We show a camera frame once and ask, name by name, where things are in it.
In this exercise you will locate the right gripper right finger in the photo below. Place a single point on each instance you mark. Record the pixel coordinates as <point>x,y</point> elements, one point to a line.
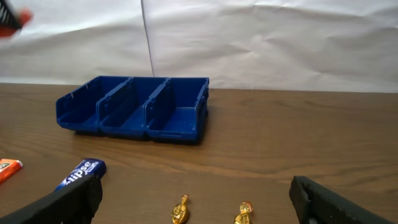
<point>326,207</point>

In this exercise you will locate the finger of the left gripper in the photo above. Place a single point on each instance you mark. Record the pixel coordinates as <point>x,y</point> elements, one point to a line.
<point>9,14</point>

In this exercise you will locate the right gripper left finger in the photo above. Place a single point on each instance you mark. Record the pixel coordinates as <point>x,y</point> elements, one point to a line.
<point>62,205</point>

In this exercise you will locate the blue candy pack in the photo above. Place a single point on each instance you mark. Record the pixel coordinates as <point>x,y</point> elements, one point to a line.
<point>82,169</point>

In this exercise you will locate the gold wrapped candy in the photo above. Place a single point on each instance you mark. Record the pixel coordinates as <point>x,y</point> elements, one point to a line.
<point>180,213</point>
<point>244,217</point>

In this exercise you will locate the blue tray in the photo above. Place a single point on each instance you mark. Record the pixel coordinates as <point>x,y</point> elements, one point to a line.
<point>180,121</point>

